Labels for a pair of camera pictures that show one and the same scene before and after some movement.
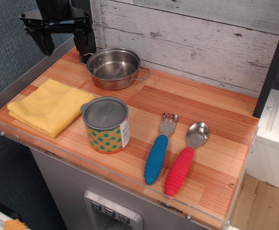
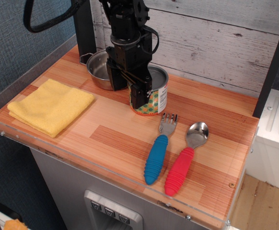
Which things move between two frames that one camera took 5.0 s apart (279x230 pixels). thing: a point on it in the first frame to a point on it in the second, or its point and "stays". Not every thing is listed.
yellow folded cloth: (50, 109) stays
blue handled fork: (157, 153) stays
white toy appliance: (271, 156) stays
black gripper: (56, 17) to (132, 53)
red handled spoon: (180, 166) stays
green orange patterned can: (107, 123) to (157, 103)
